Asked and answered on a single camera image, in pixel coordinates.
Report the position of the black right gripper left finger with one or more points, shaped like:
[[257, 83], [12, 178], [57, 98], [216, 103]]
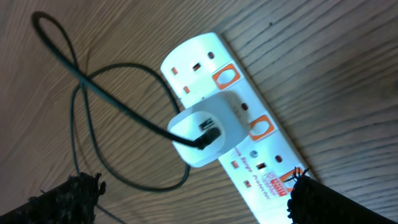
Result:
[[72, 202]]

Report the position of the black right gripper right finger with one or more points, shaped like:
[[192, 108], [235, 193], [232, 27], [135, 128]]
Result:
[[314, 203]]

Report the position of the white charger plug adapter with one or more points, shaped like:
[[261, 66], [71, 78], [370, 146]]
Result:
[[218, 122]]

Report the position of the white power strip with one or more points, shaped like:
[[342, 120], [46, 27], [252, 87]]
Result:
[[252, 147]]

